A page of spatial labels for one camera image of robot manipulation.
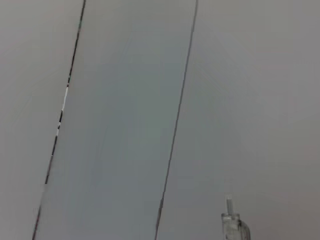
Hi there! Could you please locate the clear grey ballpoint pen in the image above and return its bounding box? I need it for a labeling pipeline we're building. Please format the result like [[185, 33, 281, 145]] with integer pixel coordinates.
[[221, 194, 252, 240]]

